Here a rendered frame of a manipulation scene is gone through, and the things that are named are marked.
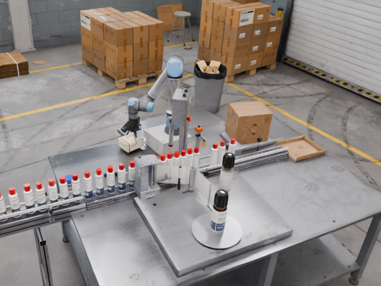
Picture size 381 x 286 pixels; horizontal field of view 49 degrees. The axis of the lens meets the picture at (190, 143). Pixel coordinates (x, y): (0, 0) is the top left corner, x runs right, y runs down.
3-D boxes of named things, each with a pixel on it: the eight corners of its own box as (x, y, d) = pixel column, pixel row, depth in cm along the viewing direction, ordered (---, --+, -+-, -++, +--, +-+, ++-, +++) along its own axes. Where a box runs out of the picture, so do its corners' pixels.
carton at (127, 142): (127, 152, 324) (127, 144, 320) (118, 146, 332) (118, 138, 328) (144, 145, 334) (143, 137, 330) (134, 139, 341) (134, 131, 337)
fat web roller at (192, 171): (189, 193, 282) (191, 170, 272) (186, 189, 285) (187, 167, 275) (195, 191, 283) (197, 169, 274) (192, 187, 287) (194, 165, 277)
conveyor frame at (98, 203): (86, 210, 268) (85, 204, 265) (81, 200, 276) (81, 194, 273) (287, 157, 338) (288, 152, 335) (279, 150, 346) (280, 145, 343)
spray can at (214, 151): (211, 169, 307) (214, 146, 296) (208, 165, 311) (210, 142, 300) (217, 168, 309) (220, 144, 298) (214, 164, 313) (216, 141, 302)
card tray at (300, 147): (295, 161, 333) (296, 157, 331) (275, 145, 352) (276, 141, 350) (324, 154, 346) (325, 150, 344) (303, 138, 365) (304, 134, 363)
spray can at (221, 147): (218, 167, 310) (221, 143, 299) (215, 163, 314) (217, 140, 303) (224, 165, 312) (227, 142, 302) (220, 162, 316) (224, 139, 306)
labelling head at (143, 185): (140, 200, 271) (140, 168, 258) (133, 188, 281) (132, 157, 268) (160, 194, 277) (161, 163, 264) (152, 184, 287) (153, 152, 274)
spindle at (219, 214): (214, 236, 247) (219, 198, 232) (207, 226, 253) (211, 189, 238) (227, 232, 250) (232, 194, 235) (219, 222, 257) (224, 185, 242)
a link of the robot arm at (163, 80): (174, 48, 313) (140, 97, 332) (173, 52, 303) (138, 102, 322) (187, 57, 315) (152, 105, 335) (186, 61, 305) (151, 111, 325)
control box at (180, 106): (170, 124, 278) (172, 98, 268) (174, 113, 292) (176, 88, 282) (185, 126, 277) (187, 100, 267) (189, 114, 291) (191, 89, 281)
